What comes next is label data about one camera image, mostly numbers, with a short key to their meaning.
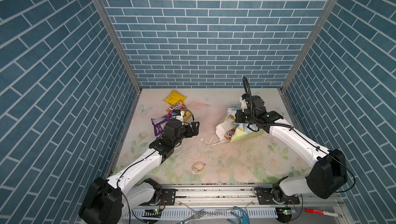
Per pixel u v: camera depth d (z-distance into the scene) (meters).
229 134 0.91
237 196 0.75
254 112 0.62
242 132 0.79
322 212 0.69
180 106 1.05
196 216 0.68
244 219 0.68
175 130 0.62
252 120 0.61
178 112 0.72
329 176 0.40
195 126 0.74
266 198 0.73
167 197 0.74
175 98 1.12
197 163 0.84
